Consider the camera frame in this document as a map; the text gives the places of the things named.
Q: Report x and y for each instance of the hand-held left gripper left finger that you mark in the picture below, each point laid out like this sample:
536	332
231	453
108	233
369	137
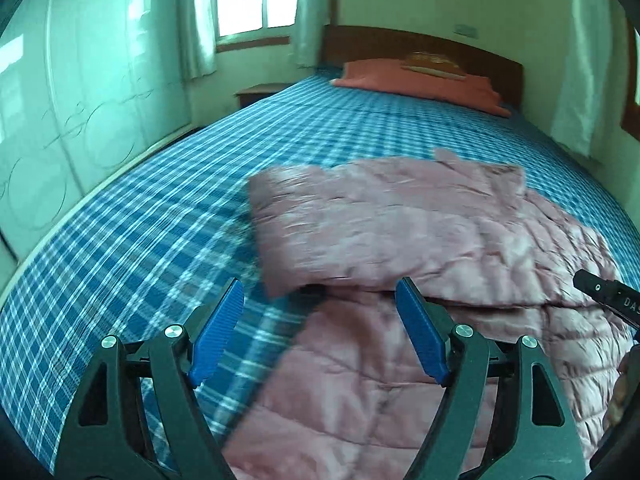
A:
220	330

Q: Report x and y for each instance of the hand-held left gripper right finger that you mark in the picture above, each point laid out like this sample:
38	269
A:
420	330

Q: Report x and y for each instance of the pink down jacket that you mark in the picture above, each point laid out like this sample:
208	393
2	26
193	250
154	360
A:
400	220

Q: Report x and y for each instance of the person's right hand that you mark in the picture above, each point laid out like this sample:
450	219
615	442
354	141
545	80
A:
620	385

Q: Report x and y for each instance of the bed with blue plaid sheet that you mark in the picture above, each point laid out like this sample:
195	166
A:
175	200

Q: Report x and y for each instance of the pale green curtain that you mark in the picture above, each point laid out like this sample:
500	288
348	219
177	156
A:
585	60
197	20
315	10

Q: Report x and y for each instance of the wooden nightstand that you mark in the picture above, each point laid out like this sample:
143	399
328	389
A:
255	92

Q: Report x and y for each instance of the salmon pillow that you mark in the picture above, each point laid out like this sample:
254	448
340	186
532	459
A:
395	82

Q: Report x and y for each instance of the glass door wardrobe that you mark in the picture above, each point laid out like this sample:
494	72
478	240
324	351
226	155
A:
75	85

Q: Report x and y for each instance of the dark wooden headboard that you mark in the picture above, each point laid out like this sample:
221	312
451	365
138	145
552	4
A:
380	42

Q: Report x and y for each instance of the wooden frame window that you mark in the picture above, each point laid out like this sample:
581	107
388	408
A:
629	85

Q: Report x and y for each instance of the white wall socket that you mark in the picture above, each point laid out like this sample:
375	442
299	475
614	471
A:
466	30

